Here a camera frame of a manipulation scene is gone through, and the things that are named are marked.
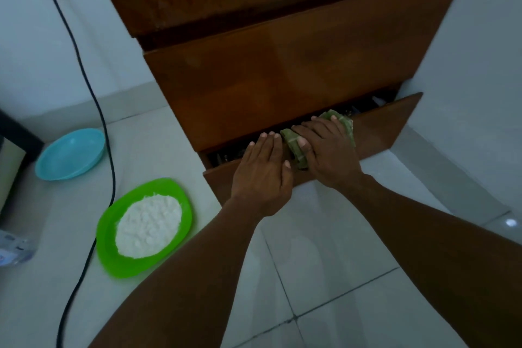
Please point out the person's right hand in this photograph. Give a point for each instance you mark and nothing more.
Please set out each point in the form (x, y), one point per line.
(330, 156)

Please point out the white powder heap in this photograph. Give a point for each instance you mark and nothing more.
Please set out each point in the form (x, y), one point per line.
(149, 225)

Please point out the person's left hand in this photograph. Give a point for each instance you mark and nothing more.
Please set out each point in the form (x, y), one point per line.
(261, 184)

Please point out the brown wooden drawer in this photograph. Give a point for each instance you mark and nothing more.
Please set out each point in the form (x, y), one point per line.
(379, 127)
(285, 66)

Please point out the bright green plastic plate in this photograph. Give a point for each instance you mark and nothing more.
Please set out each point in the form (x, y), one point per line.
(110, 262)

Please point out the green striped cleaning cloth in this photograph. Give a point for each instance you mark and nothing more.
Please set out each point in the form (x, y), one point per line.
(294, 148)

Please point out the light blue plastic plate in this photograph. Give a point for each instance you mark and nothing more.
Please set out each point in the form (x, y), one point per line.
(69, 154)

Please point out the person's right forearm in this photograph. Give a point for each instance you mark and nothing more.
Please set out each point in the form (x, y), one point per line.
(440, 262)

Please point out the brown wooden drawer cabinet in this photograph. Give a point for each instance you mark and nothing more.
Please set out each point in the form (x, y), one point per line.
(285, 66)

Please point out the person's left forearm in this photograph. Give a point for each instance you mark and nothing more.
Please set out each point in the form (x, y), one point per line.
(187, 286)

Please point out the clear plastic water bottle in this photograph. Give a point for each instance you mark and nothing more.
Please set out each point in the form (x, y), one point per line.
(14, 248)

